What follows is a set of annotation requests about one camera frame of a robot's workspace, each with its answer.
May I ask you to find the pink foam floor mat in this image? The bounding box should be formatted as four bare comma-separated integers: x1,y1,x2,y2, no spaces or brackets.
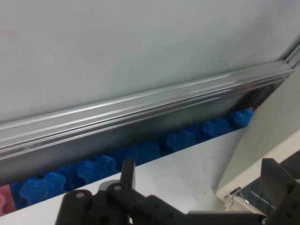
0,184,16,215

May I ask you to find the glass oven door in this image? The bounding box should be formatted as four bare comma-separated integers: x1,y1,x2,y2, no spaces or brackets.
224,193,270,215

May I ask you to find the blue foam floor mat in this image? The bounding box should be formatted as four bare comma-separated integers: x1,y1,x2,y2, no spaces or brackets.
10,107,256,210

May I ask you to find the cream toaster oven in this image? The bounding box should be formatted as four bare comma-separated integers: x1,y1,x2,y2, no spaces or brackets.
212,70,300,213

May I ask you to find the aluminium profile rail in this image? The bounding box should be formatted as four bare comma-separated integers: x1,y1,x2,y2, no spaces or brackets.
0,44,300,162

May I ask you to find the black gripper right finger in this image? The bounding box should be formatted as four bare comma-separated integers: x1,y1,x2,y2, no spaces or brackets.
260,158,300,225

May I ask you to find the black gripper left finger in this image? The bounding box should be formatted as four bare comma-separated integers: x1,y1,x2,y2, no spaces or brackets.
56,158,146,225

